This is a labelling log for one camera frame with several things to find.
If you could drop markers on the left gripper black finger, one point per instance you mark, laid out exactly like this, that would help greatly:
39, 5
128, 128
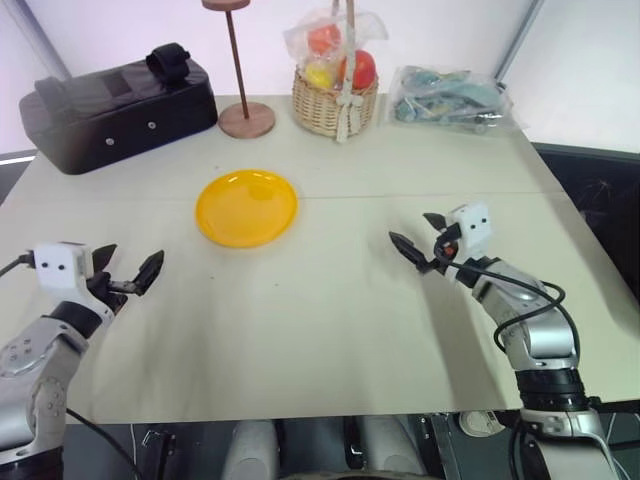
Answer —
148, 272
104, 257

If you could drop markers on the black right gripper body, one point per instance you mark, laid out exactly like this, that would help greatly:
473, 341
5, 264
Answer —
445, 262

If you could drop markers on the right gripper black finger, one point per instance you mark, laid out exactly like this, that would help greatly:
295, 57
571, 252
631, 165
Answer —
435, 220
410, 250

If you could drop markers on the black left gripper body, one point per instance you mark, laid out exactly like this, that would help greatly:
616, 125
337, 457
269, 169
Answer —
102, 290

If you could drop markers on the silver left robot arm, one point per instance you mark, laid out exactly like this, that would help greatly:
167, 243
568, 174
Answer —
35, 360

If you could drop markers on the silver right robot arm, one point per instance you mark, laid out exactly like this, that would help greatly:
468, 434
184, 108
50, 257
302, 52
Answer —
540, 330

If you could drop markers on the yellow plastic plate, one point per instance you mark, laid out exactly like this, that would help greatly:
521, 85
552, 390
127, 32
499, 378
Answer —
247, 208

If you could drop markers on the clear plastic fruit bag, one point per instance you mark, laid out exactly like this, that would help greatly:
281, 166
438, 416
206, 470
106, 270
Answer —
370, 27

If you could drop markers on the orange fruit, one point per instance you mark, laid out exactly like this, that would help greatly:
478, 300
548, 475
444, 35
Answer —
324, 37

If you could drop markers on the clear bag of teal items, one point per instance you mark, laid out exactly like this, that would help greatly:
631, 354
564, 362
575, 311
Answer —
450, 100

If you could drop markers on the black fabric carry case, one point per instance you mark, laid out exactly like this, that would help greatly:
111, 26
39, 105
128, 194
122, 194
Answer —
120, 120

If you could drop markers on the woven wicker basket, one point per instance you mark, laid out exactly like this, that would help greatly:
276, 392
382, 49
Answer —
320, 110

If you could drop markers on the white round device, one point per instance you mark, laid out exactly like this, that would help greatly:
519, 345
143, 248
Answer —
480, 422

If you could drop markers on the red apple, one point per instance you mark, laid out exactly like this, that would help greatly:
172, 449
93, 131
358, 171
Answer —
365, 70

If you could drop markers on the brown wooden stand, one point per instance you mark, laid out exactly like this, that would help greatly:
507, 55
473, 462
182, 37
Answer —
247, 122

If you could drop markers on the yellow lemon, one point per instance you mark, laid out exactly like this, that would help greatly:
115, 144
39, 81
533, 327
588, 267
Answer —
319, 75

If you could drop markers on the grey rounded robot leg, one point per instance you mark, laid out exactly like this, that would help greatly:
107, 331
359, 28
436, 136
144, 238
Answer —
250, 450
395, 447

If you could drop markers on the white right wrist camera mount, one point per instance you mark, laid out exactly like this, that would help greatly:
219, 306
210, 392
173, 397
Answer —
472, 226

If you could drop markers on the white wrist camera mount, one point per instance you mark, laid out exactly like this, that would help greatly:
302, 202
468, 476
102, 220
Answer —
472, 226
56, 270

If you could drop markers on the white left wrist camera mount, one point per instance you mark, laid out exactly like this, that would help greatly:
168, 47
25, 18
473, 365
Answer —
56, 270

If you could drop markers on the white frame pole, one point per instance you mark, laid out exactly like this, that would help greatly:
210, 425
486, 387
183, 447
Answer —
30, 35
520, 35

